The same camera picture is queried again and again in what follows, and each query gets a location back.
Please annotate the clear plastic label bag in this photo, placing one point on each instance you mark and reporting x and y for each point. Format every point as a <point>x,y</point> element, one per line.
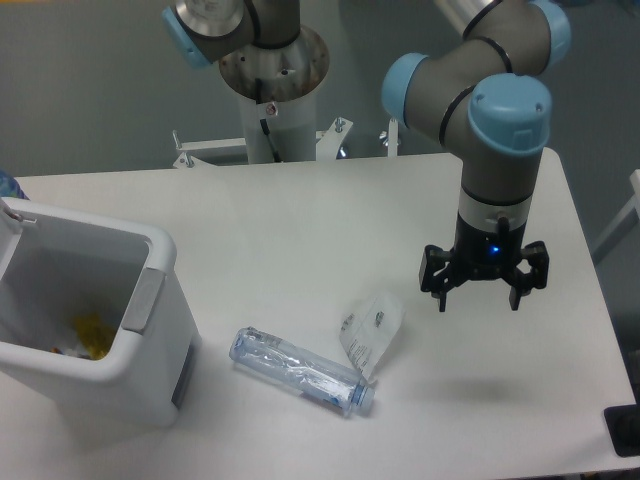
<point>368,331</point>

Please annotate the black clamp at table edge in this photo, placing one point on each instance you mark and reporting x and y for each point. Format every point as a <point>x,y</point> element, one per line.
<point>623,426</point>

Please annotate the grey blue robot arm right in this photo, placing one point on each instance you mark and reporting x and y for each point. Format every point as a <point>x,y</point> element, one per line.
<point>484,103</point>

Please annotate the blue patterned object at left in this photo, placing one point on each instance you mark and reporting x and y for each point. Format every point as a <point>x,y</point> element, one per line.
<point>10,187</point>

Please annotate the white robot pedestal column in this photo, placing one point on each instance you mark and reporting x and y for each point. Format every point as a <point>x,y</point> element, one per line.
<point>276,91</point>

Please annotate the yellow trash inside can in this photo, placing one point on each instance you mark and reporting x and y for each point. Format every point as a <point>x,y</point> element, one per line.
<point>94,338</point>

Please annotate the white plastic trash can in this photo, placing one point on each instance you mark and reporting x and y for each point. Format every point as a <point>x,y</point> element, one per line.
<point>74,263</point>

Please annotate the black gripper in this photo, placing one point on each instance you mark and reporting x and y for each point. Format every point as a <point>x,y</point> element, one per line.
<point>480,255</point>

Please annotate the white pedestal base frame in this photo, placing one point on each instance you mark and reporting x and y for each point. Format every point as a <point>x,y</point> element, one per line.
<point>330,145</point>

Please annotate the crushed clear plastic bottle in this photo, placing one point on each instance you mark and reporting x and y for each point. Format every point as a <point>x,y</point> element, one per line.
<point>306,372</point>

